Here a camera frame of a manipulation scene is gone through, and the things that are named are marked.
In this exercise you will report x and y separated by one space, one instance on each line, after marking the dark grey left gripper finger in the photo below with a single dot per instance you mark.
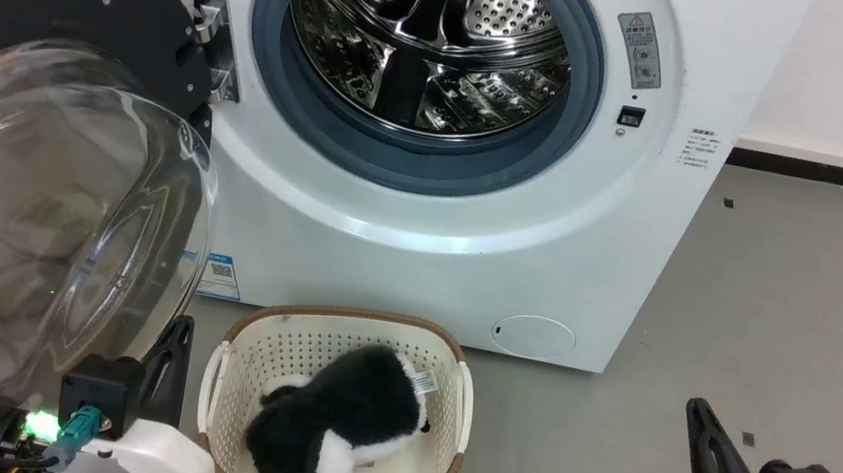
176 375

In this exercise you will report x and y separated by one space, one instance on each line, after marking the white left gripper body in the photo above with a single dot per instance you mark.
161 459

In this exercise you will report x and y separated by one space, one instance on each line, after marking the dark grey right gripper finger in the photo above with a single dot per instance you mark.
718 471

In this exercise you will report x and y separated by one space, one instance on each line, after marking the white front-load washing machine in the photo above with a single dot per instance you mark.
415 270

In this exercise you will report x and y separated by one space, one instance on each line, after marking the metal door hinge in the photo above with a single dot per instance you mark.
222 63

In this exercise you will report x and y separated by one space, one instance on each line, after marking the black door latch slot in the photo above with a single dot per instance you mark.
631 116

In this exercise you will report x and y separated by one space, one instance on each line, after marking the cream plastic laundry basket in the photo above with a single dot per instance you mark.
255 346

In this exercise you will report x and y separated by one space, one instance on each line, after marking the blue white energy label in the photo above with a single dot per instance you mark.
219 276

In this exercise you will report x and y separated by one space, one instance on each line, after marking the black white plush toy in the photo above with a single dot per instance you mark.
357 407

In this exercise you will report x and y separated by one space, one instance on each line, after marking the round white filter cover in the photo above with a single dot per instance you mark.
534 337

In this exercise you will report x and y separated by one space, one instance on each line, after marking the white plush toy tag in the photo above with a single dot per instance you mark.
424 382

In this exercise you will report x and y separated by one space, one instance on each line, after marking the small printed text label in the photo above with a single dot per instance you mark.
700 149

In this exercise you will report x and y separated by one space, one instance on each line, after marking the stainless steel washer drum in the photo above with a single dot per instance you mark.
423 29

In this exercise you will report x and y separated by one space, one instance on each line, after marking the grey warning sticker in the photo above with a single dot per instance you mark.
641 50

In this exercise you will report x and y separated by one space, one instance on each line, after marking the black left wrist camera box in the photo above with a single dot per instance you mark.
99 392

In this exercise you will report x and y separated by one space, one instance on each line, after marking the teal left camera connector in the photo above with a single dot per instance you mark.
77 432

